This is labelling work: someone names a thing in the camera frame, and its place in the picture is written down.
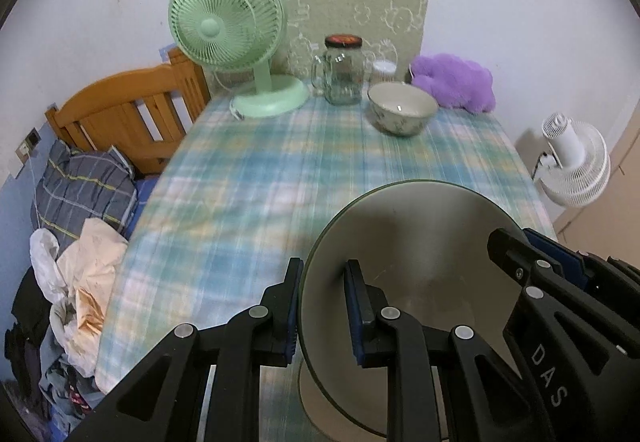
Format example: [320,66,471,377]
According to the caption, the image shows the purple plush toy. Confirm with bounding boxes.
[410,53,497,114]

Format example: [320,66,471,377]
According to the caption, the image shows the dark clothes pile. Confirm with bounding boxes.
[4,267,103,430]

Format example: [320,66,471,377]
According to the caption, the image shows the wall outlet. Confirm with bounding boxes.
[16,127,42,164]

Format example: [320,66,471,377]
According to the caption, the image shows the white fan cable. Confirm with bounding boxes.
[212,70,244,119]

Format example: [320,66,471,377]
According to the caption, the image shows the white desk fan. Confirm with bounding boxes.
[532,111,612,209]

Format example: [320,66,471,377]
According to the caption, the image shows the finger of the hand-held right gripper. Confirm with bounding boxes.
[487,228,564,291]
[524,228,640,309]

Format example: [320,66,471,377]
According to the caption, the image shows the wooden bed headboard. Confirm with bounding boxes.
[45,47,212,175]

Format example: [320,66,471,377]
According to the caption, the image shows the beige patterned wall mat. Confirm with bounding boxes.
[271,0,432,88]

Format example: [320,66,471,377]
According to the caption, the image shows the green floral bowl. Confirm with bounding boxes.
[367,82,440,139]

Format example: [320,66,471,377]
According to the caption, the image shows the plaid tablecloth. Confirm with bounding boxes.
[95,82,558,395]

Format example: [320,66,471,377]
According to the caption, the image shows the wide grey rimmed bowl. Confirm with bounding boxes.
[297,179,531,442]

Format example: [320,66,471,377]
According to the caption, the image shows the green desk fan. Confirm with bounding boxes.
[168,0,309,119]

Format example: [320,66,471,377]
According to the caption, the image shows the white plastic bag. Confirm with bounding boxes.
[29,228,108,375]

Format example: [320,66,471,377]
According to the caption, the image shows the cotton swab container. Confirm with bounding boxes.
[371,58,398,86]

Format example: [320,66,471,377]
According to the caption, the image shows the beige crumpled cloth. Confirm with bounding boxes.
[56,218,130,363]

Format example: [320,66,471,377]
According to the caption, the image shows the glass jar with lid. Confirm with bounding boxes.
[311,35,364,106]

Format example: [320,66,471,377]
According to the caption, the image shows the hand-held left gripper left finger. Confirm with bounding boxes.
[65,257,306,442]

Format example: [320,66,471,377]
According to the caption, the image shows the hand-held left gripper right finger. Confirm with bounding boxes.
[345,259,546,442]

